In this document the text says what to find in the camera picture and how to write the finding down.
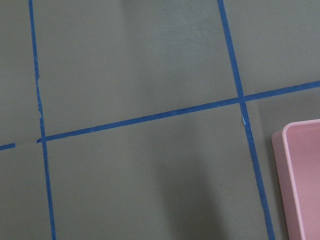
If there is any pink plastic tray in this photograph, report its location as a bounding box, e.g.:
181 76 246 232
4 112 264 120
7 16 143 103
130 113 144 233
272 119 320 240

